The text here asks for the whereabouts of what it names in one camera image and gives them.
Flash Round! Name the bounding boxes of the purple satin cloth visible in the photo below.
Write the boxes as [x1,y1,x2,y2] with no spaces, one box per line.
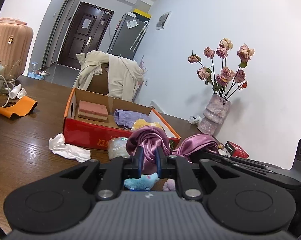
[126,126,219,175]

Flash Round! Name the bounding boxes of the lavender knitted cloth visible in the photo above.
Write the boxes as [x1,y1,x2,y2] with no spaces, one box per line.
[114,109,151,129]

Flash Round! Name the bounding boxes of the white cloth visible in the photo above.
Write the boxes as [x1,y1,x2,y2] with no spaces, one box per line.
[48,133,91,163]

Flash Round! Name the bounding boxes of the clear plastic bag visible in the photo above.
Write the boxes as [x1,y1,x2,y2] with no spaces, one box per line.
[107,137,130,160]

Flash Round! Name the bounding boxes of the blue plush toy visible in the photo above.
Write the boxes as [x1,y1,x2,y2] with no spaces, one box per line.
[124,173,159,191]

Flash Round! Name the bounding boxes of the yellow plush toy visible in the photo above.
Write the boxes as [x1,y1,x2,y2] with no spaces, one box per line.
[131,119,164,131]

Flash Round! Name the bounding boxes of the small purple plush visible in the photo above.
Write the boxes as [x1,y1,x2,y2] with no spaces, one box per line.
[163,179,176,191]

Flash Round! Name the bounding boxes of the orange cardboard box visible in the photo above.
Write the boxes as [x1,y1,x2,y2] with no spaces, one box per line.
[63,88,181,150]

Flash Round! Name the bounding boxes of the white small bottle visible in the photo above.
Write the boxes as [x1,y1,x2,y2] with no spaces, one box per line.
[189,115,202,125]

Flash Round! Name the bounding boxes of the pink sponge block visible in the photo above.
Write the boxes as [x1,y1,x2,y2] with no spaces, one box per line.
[78,100,108,122]

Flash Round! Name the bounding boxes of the red small box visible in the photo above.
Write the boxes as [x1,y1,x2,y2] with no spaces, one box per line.
[224,141,249,159]

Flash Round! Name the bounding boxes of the purple ceramic vase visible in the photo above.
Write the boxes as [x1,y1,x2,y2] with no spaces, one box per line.
[197,94,231,135]

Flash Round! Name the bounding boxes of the beige jacket on chair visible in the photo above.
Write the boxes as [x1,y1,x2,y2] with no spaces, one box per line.
[73,50,144,102]

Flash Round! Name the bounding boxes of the brown wooden chair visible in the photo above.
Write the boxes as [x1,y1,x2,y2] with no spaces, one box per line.
[87,64,109,95]

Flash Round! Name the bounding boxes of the dried pink rose bouquet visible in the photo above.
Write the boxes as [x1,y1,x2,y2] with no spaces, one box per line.
[187,38,255,101]

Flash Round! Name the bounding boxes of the orange cloth pouch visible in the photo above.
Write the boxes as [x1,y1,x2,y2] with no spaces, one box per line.
[0,96,38,119]

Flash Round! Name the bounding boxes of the grey refrigerator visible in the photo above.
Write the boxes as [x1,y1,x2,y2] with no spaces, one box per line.
[107,12,150,60]

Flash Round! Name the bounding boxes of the blue pet feeder stand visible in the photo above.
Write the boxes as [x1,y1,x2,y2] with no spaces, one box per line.
[28,62,49,80]

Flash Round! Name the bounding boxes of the dark brown entrance door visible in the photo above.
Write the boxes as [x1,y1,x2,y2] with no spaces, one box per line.
[57,2,114,69]

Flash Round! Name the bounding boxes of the white spray bottle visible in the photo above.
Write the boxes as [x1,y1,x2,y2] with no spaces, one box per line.
[9,84,27,99]

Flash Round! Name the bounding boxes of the yellow box on refrigerator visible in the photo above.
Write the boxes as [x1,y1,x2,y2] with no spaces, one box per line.
[133,9,151,19]

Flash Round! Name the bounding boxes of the clear glass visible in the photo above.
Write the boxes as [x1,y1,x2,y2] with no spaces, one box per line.
[0,60,21,95]

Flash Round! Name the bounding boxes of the pink suitcase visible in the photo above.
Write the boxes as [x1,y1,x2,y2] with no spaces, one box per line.
[0,17,33,75]

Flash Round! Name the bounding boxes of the wall electrical panel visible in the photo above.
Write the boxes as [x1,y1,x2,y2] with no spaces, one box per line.
[155,11,171,30]

